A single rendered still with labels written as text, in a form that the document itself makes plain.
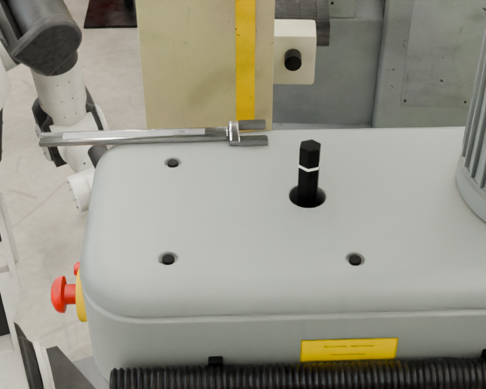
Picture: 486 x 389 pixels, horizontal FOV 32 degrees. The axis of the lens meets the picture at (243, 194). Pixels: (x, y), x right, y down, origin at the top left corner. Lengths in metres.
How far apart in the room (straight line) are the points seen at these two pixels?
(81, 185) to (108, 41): 3.64
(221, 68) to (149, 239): 1.99
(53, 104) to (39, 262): 2.02
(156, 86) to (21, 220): 1.25
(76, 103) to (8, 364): 0.54
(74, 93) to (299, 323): 0.94
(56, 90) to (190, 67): 1.20
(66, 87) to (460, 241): 0.96
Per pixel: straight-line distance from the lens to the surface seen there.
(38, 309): 3.43
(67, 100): 1.64
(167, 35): 2.71
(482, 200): 0.84
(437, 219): 0.85
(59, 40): 1.50
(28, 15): 1.51
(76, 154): 1.61
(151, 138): 0.92
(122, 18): 5.25
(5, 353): 1.79
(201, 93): 2.82
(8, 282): 1.72
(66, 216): 3.81
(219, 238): 0.81
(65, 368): 2.46
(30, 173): 4.09
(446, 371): 0.83
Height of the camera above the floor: 2.43
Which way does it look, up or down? 39 degrees down
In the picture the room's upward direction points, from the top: straight up
